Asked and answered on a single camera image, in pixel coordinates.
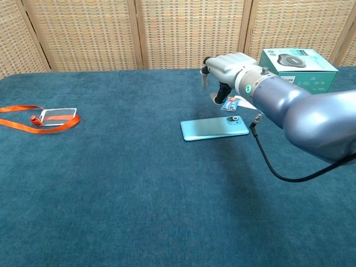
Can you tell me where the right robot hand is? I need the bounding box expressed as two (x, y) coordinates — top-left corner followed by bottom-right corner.
(200, 52), (259, 106)

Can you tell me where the teal smartphone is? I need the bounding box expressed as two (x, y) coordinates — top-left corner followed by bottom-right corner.
(180, 116), (250, 142)

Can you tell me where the blue snack packet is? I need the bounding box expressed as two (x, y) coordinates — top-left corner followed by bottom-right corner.
(220, 96), (240, 112)

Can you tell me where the white card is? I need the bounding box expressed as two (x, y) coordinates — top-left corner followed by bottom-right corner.
(233, 95), (257, 110)

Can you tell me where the teal Philips speaker box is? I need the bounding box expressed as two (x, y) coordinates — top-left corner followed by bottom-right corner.
(258, 48), (339, 95)

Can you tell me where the woven folding screen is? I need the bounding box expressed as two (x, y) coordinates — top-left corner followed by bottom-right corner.
(0, 0), (356, 81)

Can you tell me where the blue table cloth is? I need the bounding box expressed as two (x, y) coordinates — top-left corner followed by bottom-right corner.
(0, 66), (356, 267)

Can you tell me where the clear badge holder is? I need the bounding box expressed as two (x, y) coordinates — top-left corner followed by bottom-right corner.
(39, 107), (77, 127)

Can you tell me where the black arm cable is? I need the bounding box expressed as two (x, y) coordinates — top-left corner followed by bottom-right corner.
(249, 112), (356, 183)

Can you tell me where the orange lanyard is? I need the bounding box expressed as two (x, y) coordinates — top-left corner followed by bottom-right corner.
(0, 105), (81, 135)

